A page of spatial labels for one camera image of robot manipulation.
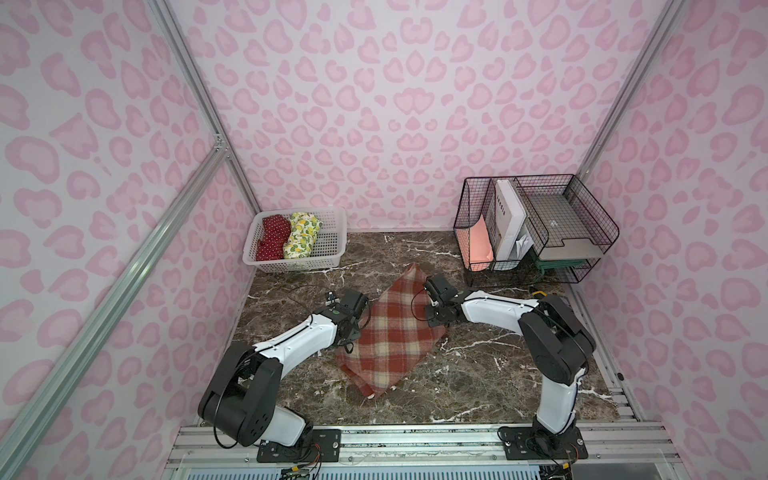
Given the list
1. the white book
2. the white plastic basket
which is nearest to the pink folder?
the white book

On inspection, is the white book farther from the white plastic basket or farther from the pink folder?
the white plastic basket

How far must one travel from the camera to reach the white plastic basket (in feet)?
3.44

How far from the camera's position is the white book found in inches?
36.1
